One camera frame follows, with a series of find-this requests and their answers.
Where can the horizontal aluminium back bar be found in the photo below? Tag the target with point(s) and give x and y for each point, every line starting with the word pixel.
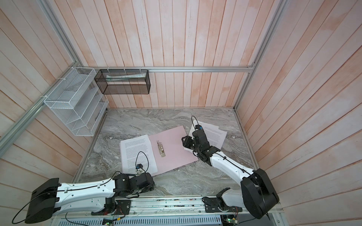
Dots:
pixel 182 69

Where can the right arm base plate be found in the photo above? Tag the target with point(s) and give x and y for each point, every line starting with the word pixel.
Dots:
pixel 213 205

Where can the metal folder clip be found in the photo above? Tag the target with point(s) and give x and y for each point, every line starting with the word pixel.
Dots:
pixel 161 149

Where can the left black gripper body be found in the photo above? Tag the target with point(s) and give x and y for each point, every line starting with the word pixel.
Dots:
pixel 146 189

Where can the black mesh wall basket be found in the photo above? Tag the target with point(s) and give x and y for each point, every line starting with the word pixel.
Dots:
pixel 123 81

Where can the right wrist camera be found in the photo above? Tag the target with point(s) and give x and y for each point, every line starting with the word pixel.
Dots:
pixel 198 127

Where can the white wire mesh shelf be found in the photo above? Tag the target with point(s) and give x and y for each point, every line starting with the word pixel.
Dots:
pixel 77 103

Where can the pink file folder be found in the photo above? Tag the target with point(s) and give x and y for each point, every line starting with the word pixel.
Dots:
pixel 176 155

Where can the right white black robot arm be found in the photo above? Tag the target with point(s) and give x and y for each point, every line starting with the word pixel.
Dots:
pixel 256 192

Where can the left aluminium frame bar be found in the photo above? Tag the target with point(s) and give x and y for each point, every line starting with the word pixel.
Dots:
pixel 14 132

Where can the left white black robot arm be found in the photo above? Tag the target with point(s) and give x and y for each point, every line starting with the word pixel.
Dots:
pixel 99 198

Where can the printed paper sheet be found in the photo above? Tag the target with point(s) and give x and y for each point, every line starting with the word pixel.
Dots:
pixel 215 138
pixel 136 151
pixel 206 125

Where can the white perforated cable duct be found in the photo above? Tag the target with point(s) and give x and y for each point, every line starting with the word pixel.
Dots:
pixel 205 220

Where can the right aluminium frame post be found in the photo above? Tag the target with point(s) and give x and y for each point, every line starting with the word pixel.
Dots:
pixel 264 28

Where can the aluminium front rail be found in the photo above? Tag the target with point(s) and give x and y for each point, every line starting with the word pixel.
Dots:
pixel 174 206

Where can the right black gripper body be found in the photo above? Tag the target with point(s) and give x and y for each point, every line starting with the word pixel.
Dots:
pixel 198 149

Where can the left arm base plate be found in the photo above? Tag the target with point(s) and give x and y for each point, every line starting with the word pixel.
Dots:
pixel 120 207

